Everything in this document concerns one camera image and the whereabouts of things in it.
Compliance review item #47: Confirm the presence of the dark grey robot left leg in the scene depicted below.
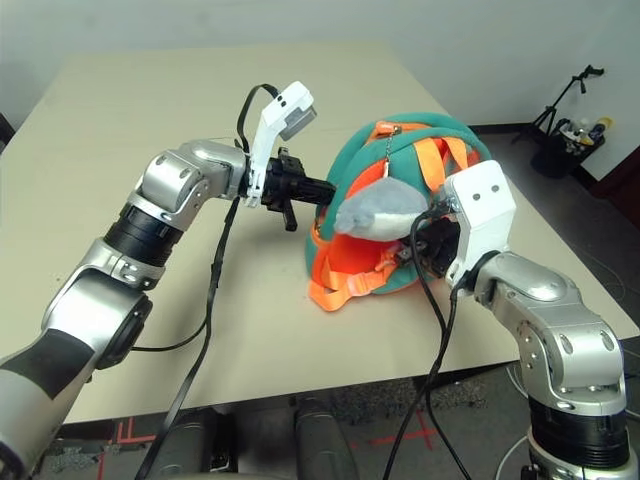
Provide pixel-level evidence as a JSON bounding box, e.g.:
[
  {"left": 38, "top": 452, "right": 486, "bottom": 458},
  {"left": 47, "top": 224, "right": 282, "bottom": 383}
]
[{"left": 148, "top": 409, "right": 236, "bottom": 480}]

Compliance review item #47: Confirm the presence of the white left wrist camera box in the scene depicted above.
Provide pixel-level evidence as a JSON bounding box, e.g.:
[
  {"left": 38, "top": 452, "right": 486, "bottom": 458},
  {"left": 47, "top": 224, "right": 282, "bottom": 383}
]
[{"left": 243, "top": 80, "right": 317, "bottom": 209}]

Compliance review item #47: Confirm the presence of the thin white floor cable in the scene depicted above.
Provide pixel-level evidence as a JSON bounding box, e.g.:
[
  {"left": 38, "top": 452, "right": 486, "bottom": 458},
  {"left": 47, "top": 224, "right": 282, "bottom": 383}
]
[{"left": 503, "top": 359, "right": 532, "bottom": 401}]

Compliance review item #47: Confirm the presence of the dark grey robot right leg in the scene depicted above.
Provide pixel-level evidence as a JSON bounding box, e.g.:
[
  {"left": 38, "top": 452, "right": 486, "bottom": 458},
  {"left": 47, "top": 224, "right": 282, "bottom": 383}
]
[{"left": 293, "top": 396, "right": 354, "bottom": 480}]

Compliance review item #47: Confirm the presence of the grey white plush keychain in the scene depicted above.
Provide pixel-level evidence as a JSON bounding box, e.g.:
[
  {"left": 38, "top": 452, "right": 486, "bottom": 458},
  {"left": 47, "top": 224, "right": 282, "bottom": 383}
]
[{"left": 333, "top": 120, "right": 436, "bottom": 237}]

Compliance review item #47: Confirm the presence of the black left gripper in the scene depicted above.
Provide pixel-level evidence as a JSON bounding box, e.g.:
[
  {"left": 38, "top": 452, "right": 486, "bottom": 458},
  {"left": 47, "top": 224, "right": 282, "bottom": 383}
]
[{"left": 258, "top": 147, "right": 337, "bottom": 233}]

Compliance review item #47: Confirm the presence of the black trash bin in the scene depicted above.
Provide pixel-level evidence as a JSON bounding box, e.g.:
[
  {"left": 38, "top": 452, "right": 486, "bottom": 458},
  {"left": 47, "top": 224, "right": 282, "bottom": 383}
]
[{"left": 529, "top": 117, "right": 607, "bottom": 179}]

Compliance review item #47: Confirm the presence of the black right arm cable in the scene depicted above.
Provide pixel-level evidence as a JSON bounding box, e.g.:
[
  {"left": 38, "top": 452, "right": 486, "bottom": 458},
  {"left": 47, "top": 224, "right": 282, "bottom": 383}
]
[
  {"left": 387, "top": 284, "right": 459, "bottom": 480},
  {"left": 408, "top": 205, "right": 474, "bottom": 480}
]

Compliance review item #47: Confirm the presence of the black tripod stand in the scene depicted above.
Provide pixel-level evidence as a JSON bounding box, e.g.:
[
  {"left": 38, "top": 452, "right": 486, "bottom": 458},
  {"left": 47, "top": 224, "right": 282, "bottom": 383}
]
[{"left": 512, "top": 64, "right": 606, "bottom": 146}]

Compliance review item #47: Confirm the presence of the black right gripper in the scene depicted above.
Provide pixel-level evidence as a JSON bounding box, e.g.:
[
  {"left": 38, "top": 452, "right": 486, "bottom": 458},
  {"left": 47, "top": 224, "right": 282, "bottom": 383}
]
[{"left": 396, "top": 215, "right": 464, "bottom": 280}]

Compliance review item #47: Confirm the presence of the flat black left camera cable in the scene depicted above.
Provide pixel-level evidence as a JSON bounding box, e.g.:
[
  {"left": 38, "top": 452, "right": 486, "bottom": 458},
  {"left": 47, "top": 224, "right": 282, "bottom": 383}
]
[{"left": 137, "top": 82, "right": 279, "bottom": 480}]

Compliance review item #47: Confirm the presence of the dark grey robot leg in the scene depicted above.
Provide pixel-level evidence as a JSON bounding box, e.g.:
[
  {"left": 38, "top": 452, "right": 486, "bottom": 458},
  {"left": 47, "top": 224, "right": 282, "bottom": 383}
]
[
  {"left": 148, "top": 409, "right": 236, "bottom": 480},
  {"left": 293, "top": 396, "right": 354, "bottom": 480}
]

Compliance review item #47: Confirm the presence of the teal and orange backpack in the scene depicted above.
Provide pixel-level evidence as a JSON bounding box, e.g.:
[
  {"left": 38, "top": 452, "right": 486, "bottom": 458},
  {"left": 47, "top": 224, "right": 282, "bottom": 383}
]
[{"left": 304, "top": 113, "right": 494, "bottom": 314}]

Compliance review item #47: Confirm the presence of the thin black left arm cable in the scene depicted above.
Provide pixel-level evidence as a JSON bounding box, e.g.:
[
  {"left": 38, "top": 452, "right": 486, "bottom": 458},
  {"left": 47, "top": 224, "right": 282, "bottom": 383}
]
[{"left": 132, "top": 314, "right": 211, "bottom": 352}]

